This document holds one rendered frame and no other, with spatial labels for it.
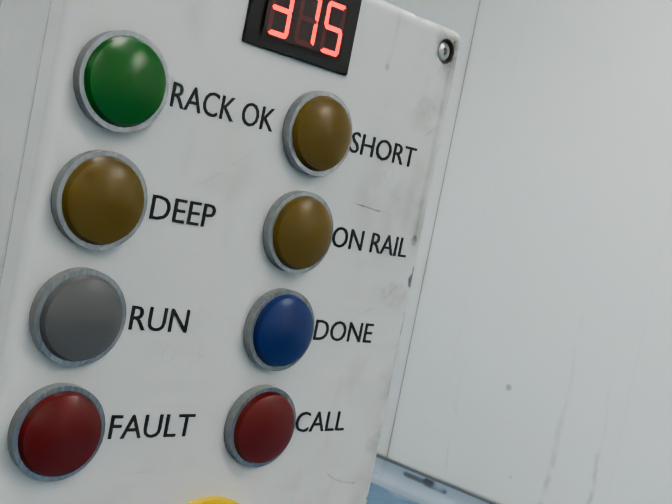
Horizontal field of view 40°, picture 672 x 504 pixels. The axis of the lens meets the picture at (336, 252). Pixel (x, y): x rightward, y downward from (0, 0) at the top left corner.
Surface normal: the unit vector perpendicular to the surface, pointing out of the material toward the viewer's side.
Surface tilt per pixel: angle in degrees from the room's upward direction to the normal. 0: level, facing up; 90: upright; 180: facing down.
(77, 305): 87
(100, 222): 93
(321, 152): 93
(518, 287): 90
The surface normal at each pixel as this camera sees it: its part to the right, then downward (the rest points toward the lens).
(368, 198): 0.67, 0.17
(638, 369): -0.64, -0.08
